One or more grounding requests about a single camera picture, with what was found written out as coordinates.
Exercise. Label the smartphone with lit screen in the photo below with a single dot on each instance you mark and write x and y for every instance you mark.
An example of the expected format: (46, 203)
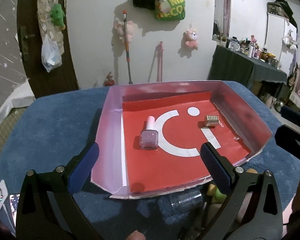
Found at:
(11, 205)

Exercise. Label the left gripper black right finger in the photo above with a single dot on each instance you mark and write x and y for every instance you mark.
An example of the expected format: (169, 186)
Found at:
(252, 209)

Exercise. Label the white refrigerator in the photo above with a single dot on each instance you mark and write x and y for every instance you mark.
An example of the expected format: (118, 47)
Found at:
(279, 41)

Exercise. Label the dark cloth covered side table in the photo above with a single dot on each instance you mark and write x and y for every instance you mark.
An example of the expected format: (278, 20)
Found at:
(255, 75)

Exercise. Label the white plastic bag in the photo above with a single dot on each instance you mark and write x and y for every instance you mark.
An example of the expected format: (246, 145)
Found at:
(50, 54)

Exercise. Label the green tote bag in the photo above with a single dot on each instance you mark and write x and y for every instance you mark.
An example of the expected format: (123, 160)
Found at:
(170, 10)

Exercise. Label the clear plastic cup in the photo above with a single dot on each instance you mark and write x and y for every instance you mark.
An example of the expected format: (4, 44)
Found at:
(186, 201)

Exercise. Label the blue textured table cloth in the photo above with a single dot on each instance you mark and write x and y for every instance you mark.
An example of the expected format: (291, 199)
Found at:
(55, 128)

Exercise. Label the orange mop handle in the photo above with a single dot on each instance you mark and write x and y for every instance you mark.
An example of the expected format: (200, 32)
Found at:
(127, 46)

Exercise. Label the green plush on door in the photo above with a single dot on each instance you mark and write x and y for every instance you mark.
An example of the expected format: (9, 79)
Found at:
(57, 16)

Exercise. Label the lilac nail polish bottle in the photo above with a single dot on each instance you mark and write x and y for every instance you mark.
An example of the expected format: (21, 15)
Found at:
(149, 137)

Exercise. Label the red and lilac cardboard tray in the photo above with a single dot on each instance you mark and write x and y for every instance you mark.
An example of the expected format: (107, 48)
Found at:
(127, 171)

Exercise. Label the white round device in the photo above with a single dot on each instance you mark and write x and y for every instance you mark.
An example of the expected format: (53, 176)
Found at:
(3, 193)

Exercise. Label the pink plush behind mop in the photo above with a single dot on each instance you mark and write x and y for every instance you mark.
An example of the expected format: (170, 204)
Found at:
(119, 27)

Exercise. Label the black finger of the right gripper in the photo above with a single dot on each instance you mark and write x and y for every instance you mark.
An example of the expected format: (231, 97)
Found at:
(291, 115)
(289, 140)

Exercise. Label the pink plush on wall right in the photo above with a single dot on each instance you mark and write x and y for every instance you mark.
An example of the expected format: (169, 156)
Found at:
(191, 39)

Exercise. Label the dark wooden door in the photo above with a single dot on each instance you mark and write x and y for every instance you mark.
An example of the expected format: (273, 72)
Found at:
(33, 23)

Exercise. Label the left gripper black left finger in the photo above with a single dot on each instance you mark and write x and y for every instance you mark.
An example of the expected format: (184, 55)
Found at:
(46, 207)

